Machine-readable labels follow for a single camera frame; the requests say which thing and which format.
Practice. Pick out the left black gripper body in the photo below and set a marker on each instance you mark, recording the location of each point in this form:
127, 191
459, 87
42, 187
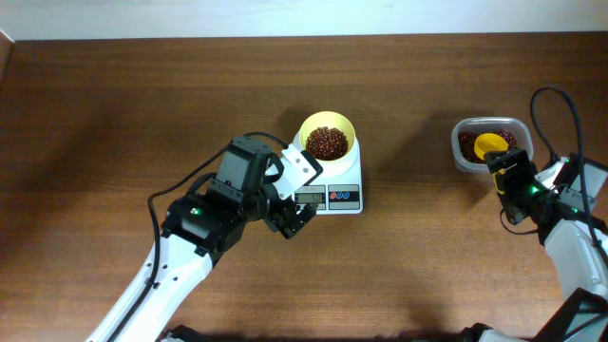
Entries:
261, 204

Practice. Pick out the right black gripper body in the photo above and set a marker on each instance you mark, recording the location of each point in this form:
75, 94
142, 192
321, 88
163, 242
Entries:
521, 184

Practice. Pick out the yellow measuring scoop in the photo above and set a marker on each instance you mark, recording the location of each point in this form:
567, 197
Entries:
488, 143

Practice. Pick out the red adzuki beans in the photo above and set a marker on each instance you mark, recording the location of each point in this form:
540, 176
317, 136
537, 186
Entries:
327, 144

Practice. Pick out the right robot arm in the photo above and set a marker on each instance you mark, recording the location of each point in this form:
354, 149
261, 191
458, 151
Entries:
559, 200

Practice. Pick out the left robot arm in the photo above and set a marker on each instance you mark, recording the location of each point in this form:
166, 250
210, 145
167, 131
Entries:
184, 253

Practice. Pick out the white digital kitchen scale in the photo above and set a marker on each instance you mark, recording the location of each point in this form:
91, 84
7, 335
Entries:
338, 190

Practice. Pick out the clear plastic bean container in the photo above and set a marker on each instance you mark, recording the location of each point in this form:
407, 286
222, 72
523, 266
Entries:
486, 124

